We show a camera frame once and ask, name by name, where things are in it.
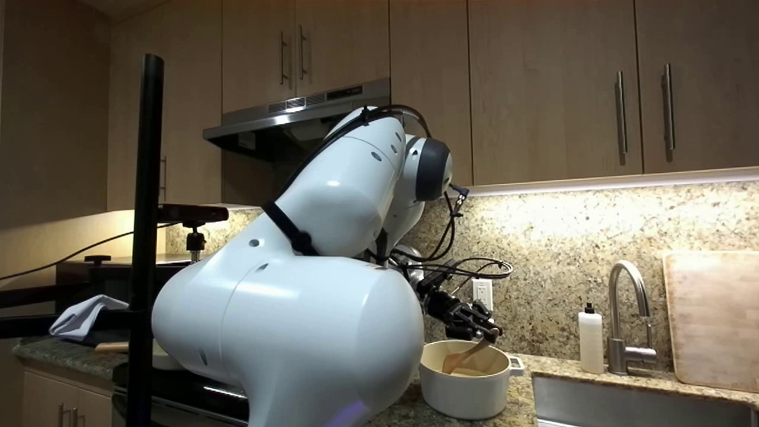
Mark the white cloth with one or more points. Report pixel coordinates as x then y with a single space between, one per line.
86 317

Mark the steel range hood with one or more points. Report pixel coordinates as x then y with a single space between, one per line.
262 127

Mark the white soap dispenser bottle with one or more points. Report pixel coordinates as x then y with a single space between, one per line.
590 345

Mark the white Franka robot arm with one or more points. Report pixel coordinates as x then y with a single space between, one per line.
299 333

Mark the steel gooseneck faucet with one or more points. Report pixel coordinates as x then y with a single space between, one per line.
618 346

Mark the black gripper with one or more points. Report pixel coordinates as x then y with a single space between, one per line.
452 306

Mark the light wood cabinet door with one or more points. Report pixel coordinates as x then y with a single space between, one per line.
346 39
711 78
251 49
434 63
554 78

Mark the white electrical outlet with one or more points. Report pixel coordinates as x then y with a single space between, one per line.
484 294

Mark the black vertical stand pole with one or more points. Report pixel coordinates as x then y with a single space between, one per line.
146 197

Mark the tall light wood cabinet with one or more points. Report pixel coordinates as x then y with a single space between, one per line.
190 103

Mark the black camera with mount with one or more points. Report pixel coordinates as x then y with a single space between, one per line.
193 214

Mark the wooden cutting board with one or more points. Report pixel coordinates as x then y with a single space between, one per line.
711 317

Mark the light wood base cabinet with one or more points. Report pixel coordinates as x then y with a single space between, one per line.
48 395

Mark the steel kitchen sink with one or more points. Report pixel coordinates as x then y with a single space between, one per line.
631 405

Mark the black stovetop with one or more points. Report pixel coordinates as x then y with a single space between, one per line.
190 400

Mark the black box appliance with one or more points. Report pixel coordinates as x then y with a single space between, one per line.
96 276

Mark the white pot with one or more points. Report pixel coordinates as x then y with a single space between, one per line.
465 395

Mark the wooden spoon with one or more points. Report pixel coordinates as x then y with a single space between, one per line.
465 357

